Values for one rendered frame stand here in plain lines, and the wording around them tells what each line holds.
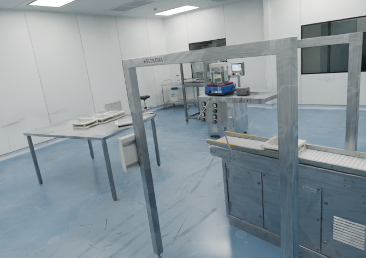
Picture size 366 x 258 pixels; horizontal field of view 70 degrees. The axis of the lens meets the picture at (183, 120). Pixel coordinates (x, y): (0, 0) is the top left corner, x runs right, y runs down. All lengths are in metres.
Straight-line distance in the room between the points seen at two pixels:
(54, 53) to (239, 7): 4.79
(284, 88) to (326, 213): 1.23
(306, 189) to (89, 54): 6.18
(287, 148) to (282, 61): 0.35
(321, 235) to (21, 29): 6.19
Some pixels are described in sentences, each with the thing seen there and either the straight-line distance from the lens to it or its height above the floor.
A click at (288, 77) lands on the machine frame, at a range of 1.08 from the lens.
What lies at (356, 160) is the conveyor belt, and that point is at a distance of 2.06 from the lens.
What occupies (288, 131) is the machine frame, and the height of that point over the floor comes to 1.26.
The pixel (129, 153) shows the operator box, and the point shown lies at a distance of 1.95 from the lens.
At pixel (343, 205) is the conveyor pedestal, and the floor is 0.56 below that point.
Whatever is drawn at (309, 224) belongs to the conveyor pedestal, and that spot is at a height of 0.32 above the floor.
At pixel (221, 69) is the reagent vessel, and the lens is 2.20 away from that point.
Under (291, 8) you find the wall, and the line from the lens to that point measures 7.24.
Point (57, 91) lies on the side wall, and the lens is 6.74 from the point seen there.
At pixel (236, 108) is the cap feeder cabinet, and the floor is 0.59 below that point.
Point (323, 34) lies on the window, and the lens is 7.05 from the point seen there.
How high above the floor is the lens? 1.60
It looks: 14 degrees down
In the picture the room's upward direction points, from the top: 7 degrees counter-clockwise
